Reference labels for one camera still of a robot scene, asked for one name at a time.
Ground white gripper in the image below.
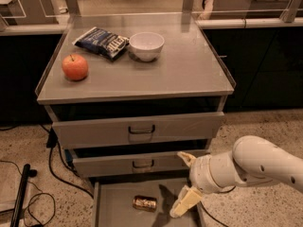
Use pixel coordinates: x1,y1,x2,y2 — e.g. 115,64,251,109
169,151,239,218

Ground orange soda can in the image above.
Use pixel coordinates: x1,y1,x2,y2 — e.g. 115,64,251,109
133,195,157,212

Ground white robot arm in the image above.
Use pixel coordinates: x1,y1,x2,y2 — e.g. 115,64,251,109
169,135,303,218

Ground grey middle drawer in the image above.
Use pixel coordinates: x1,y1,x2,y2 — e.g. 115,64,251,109
72,148,210,178

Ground grey drawer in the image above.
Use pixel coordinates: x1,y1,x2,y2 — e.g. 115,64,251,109
91,170,206,227
52,112,224,148
72,148,210,178

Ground grey top drawer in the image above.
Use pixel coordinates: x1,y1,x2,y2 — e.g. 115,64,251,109
52,112,224,148

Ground grey bottom drawer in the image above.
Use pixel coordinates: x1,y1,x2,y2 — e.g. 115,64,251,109
91,170,206,227

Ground grey drawer cabinet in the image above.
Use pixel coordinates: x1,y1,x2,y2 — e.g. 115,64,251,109
36,13,235,166

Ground white bowl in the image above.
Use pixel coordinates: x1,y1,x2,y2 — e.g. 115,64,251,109
129,32,165,61

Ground blue chip bag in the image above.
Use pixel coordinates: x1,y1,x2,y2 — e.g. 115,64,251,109
72,27,129,61

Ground red apple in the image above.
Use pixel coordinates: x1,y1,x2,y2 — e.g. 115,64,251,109
62,54,88,80

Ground black pole stand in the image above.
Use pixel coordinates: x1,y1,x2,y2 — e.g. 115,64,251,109
9,164,32,227

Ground clear acrylic barrier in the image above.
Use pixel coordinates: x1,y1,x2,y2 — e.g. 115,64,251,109
0,0,302,27

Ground black cable right floor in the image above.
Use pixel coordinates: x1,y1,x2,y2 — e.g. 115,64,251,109
198,185,237,227

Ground black cable floor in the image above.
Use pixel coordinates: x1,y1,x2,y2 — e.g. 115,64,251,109
198,185,237,227
39,123,95,199

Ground black cable left floor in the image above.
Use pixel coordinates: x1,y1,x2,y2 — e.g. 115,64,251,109
39,123,95,199

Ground thin black wire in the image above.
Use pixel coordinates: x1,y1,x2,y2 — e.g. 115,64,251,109
0,160,57,227

